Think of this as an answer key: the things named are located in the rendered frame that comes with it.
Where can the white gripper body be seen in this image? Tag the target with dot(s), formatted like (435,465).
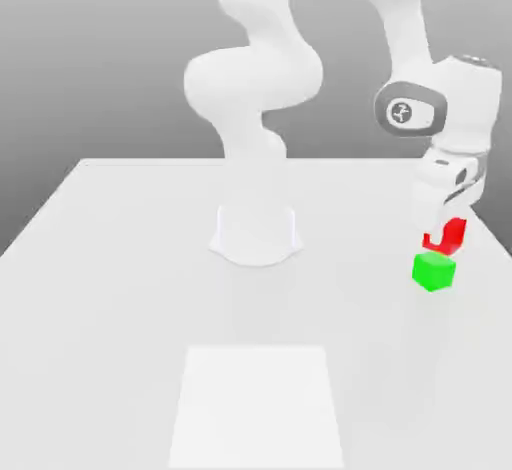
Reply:
(430,198)

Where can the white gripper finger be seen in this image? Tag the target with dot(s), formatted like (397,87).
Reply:
(435,230)

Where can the small red cube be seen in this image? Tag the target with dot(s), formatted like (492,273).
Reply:
(455,236)

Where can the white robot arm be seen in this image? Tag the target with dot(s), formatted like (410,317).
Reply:
(256,78)

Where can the small green cube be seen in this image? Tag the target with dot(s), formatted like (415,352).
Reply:
(434,272)

